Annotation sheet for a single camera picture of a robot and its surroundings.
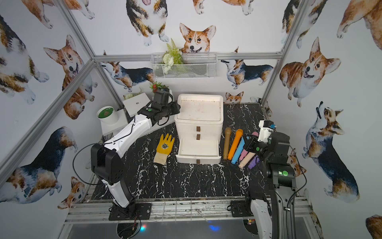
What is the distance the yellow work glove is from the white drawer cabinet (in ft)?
0.26

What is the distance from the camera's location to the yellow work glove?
0.92 meters

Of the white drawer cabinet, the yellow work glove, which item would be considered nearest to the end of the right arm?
the white drawer cabinet

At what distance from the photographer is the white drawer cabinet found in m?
0.83
